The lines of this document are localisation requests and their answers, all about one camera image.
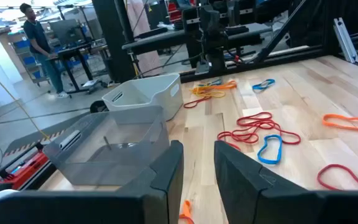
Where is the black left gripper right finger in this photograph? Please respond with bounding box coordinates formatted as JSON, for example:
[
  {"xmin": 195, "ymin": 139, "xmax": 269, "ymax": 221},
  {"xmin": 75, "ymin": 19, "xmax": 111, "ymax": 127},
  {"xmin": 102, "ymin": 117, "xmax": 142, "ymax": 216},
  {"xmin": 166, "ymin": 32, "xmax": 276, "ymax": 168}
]
[{"xmin": 213, "ymin": 140, "xmax": 358, "ymax": 224}]

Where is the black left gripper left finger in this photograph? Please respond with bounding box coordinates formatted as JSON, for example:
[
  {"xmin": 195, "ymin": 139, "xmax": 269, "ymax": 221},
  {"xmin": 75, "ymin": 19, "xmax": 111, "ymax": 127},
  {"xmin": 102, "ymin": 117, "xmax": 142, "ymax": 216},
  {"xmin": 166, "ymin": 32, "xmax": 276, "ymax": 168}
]
[{"xmin": 0, "ymin": 139, "xmax": 185, "ymax": 224}]

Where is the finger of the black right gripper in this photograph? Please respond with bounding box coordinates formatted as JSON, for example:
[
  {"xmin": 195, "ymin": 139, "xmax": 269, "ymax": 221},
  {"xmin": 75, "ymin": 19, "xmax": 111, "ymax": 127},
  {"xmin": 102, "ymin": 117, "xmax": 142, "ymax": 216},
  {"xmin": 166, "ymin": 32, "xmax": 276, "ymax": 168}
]
[
  {"xmin": 211, "ymin": 2, "xmax": 253, "ymax": 35},
  {"xmin": 181, "ymin": 6, "xmax": 210, "ymax": 34}
]

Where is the blue rubber band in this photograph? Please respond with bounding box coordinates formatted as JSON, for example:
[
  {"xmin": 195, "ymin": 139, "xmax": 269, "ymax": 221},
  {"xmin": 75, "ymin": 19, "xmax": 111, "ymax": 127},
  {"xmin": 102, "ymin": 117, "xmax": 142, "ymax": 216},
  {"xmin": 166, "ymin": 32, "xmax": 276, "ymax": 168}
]
[
  {"xmin": 257, "ymin": 134, "xmax": 283, "ymax": 166},
  {"xmin": 252, "ymin": 78, "xmax": 276, "ymax": 93}
]

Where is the yellow rubber band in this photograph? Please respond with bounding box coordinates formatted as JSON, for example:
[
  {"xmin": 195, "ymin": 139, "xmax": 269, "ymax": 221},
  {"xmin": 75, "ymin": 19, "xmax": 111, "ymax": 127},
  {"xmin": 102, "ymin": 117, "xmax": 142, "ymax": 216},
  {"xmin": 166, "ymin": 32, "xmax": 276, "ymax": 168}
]
[
  {"xmin": 202, "ymin": 88, "xmax": 227, "ymax": 98},
  {"xmin": 190, "ymin": 86, "xmax": 217, "ymax": 99}
]

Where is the pink hanging cloth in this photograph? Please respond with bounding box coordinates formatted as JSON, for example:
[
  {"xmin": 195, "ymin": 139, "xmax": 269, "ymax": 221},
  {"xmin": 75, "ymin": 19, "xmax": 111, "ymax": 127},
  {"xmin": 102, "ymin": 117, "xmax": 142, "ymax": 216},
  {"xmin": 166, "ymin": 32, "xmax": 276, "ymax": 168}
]
[{"xmin": 125, "ymin": 0, "xmax": 163, "ymax": 78}]

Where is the smoky grey plastic basket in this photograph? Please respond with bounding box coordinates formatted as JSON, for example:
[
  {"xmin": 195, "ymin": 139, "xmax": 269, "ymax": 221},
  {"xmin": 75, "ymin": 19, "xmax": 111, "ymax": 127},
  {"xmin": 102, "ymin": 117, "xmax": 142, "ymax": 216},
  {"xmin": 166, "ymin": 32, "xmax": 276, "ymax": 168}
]
[{"xmin": 43, "ymin": 105, "xmax": 171, "ymax": 187}]

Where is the off-white plastic basket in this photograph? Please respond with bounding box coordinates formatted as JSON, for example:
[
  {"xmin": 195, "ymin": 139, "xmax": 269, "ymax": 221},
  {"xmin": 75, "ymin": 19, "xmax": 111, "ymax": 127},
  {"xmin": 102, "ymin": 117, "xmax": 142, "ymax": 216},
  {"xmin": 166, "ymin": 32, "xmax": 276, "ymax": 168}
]
[{"xmin": 101, "ymin": 73, "xmax": 184, "ymax": 122}]

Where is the red portable power station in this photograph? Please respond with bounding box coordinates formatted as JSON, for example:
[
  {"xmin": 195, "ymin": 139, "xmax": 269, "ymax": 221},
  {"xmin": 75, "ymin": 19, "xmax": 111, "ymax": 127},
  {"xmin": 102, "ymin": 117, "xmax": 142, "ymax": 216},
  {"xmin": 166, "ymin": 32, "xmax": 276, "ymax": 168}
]
[{"xmin": 0, "ymin": 150, "xmax": 51, "ymax": 191}]

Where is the hazard striped floor strip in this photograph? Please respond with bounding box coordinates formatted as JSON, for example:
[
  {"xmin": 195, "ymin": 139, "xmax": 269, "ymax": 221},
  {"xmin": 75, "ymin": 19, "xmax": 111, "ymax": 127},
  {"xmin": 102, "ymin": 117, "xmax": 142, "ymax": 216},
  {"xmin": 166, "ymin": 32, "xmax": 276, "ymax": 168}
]
[{"xmin": 2, "ymin": 111, "xmax": 90, "ymax": 159}]

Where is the silver aluminium extrusion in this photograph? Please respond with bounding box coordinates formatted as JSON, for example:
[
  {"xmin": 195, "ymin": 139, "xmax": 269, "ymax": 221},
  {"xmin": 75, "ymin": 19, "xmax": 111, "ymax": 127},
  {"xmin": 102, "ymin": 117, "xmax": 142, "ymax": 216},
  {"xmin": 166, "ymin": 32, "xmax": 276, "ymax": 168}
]
[{"xmin": 333, "ymin": 17, "xmax": 358, "ymax": 64}]

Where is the black standing desk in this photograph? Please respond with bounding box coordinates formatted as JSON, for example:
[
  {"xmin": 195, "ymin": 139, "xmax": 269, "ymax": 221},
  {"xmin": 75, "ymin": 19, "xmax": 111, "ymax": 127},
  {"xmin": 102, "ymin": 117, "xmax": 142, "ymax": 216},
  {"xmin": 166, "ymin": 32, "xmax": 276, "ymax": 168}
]
[{"xmin": 45, "ymin": 42, "xmax": 110, "ymax": 96}]

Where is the black monitor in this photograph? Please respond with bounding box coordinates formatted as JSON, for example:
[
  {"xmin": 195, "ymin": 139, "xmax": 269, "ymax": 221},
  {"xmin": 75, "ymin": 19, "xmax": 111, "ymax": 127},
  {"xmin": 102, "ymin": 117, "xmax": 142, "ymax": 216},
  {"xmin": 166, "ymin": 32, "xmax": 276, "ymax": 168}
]
[{"xmin": 48, "ymin": 19, "xmax": 86, "ymax": 47}]

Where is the person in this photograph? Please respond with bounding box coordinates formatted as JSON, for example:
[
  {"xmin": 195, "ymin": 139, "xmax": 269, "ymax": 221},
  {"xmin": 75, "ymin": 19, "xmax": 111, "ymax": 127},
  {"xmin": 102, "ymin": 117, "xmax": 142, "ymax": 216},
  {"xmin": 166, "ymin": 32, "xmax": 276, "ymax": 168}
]
[{"xmin": 19, "ymin": 2, "xmax": 70, "ymax": 99}]

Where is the shelf with blue bins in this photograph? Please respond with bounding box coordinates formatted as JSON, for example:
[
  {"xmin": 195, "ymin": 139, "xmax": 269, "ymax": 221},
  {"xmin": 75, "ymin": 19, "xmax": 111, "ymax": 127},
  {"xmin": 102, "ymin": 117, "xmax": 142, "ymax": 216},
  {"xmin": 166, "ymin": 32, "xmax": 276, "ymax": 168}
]
[{"xmin": 7, "ymin": 29, "xmax": 54, "ymax": 85}]

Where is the black aluminium frame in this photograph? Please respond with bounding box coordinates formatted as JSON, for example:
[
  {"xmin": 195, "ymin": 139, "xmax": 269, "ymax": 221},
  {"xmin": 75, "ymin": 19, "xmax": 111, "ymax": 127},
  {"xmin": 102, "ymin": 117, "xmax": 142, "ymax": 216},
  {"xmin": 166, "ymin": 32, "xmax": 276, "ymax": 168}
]
[{"xmin": 178, "ymin": 0, "xmax": 358, "ymax": 84}]

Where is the black vertical post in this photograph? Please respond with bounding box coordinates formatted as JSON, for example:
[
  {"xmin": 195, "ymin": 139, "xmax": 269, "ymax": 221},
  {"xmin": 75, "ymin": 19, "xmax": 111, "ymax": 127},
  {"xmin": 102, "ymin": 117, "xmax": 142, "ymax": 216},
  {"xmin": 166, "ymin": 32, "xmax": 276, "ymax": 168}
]
[{"xmin": 91, "ymin": 0, "xmax": 137, "ymax": 84}]

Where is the yellow cable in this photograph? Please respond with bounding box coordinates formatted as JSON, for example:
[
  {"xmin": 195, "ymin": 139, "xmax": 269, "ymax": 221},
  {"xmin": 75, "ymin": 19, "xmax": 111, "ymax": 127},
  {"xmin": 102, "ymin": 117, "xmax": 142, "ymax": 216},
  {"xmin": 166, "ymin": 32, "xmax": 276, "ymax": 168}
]
[{"xmin": 0, "ymin": 58, "xmax": 53, "ymax": 142}]

